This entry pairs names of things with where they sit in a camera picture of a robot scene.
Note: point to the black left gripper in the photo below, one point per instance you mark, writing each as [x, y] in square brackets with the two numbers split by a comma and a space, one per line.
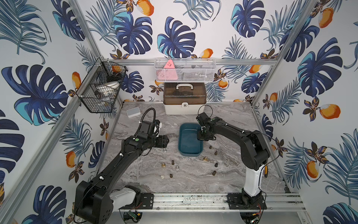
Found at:
[161, 141]

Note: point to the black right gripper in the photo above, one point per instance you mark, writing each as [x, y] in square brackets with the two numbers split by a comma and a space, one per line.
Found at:
[199, 138]

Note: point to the teal plastic storage box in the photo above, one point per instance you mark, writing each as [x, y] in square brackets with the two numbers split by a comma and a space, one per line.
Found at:
[188, 143]

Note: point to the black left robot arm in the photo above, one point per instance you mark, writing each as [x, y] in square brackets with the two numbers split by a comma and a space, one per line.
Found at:
[94, 201]

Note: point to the small white box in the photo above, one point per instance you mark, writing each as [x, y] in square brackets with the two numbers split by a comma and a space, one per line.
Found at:
[133, 112]

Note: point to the brown lid white toolbox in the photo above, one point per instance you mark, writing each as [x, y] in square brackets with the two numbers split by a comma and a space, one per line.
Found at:
[184, 98]

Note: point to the pink triangle sign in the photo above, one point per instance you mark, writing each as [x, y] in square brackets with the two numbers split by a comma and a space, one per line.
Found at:
[168, 73]

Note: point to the white bowl in basket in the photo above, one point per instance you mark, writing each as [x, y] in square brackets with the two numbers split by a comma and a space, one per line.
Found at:
[108, 87]

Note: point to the black wire basket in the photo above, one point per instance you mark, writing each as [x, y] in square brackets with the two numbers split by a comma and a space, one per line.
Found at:
[102, 72]

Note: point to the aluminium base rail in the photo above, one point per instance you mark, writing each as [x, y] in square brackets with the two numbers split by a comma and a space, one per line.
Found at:
[217, 202]

